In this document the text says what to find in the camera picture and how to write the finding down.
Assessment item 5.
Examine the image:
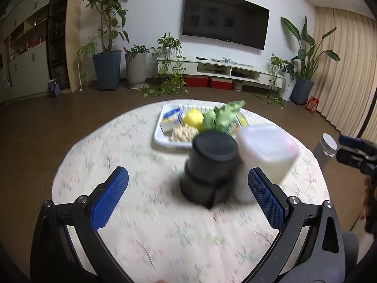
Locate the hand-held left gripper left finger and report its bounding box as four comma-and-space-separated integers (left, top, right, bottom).
30, 166, 139, 283

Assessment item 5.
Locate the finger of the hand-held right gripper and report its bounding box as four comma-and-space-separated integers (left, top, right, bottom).
336, 147, 373, 172
338, 135, 377, 154

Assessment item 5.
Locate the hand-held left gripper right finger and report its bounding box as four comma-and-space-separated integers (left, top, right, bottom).
244, 167, 346, 283

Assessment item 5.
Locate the translucent plastic container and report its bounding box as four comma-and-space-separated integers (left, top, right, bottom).
234, 124, 301, 204

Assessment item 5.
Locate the black cylindrical container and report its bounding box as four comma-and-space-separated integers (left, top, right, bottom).
180, 131, 239, 210

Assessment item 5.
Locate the white plastic tray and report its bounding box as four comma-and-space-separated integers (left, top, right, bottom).
154, 104, 251, 148

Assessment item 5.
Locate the green leafy vegetable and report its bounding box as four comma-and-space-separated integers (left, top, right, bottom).
202, 100, 246, 133

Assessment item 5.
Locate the white and blue milk carton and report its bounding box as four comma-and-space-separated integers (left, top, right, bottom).
160, 108, 184, 133

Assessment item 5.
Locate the yellow lemon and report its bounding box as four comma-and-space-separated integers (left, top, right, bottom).
183, 109, 204, 130

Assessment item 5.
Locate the grey trash can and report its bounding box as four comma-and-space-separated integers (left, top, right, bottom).
313, 133, 339, 170

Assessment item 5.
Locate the round table with floral cloth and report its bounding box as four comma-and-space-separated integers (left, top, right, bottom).
51, 99, 330, 283

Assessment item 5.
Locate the red packet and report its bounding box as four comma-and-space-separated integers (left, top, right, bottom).
306, 96, 320, 114

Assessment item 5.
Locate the large-leaf plant in dark pot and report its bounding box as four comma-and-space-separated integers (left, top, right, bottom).
281, 16, 340, 106

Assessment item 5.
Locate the beige curtain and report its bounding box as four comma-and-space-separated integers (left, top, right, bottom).
312, 6, 377, 136

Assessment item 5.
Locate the person's grey trouser leg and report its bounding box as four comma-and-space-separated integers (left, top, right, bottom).
342, 231, 360, 283

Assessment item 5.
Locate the trailing plant in white pot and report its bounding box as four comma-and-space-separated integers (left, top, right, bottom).
253, 54, 296, 108

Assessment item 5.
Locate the blue printed box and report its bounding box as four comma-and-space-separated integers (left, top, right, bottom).
48, 79, 61, 98

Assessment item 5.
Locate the red storage box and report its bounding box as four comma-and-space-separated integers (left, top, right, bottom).
210, 77, 233, 89
185, 76, 209, 87

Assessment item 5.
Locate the tall potted tree plant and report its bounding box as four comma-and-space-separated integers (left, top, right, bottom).
83, 0, 131, 91

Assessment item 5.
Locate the plant in ribbed pot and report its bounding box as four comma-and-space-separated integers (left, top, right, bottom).
125, 45, 151, 89

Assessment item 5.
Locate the white television cabinet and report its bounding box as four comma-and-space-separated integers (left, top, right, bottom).
157, 55, 287, 90

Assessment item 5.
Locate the spider plant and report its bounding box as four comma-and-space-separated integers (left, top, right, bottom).
75, 35, 99, 65

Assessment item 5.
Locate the trailing vine plant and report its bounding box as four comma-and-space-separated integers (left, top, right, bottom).
137, 32, 187, 98

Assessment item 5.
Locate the dark display shelf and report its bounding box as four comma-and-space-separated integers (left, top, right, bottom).
47, 0, 73, 89

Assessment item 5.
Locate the white wall cabinet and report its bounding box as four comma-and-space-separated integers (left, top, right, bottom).
0, 3, 50, 101

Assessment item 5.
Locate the wall-mounted television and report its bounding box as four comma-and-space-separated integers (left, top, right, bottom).
183, 0, 270, 50

